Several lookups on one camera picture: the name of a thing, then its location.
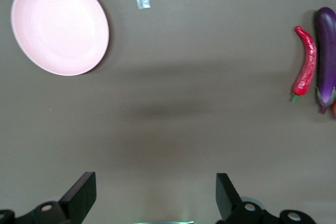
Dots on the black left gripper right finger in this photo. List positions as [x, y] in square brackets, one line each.
[228, 203]

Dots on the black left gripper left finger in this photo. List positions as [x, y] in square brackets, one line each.
[76, 203]

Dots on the red pomegranate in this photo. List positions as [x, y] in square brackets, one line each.
[335, 110]

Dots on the red chili pepper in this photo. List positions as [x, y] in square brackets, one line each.
[310, 64]

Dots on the purple eggplant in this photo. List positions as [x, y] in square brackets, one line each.
[326, 51]

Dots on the pink round plate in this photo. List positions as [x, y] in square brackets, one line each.
[60, 24]

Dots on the clear tape piece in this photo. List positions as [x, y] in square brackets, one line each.
[143, 0]

